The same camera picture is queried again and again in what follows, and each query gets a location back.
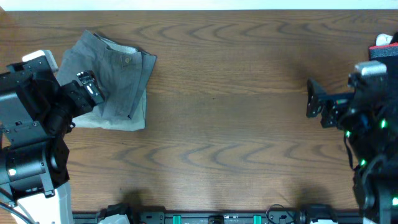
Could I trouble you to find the grey shorts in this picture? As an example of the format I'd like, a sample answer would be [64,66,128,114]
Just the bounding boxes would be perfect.
[57,30,157,120]

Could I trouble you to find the khaki shorts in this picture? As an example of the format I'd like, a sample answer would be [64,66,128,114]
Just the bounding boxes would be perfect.
[72,90,147,131]

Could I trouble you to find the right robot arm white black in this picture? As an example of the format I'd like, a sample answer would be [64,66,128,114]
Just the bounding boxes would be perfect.
[306,73,397,223]

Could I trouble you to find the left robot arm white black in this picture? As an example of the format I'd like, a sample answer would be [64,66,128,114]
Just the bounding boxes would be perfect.
[1,55,104,223]

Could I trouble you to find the dark clothes pile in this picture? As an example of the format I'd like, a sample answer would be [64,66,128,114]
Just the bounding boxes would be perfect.
[369,33,397,78]

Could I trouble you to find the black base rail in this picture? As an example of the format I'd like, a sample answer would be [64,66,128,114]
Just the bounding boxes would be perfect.
[72,203,363,224]

